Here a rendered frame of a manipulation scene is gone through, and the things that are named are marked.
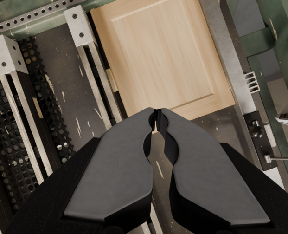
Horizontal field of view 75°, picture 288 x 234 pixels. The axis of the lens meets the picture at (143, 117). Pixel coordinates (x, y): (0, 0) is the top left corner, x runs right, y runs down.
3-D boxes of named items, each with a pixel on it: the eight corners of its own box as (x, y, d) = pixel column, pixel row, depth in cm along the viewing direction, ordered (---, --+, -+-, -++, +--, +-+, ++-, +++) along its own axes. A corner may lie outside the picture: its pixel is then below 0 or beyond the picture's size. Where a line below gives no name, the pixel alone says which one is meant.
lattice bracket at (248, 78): (248, 73, 67) (253, 71, 64) (255, 91, 67) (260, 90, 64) (238, 76, 68) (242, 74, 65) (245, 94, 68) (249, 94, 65)
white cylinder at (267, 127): (272, 144, 68) (265, 123, 68) (278, 145, 65) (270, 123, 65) (265, 146, 68) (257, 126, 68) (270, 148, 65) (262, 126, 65)
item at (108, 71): (111, 70, 68) (109, 68, 65) (118, 90, 68) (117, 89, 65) (103, 73, 68) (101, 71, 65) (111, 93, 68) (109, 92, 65)
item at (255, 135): (259, 116, 63) (261, 125, 51) (263, 127, 63) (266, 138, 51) (247, 120, 65) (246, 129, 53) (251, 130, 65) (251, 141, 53)
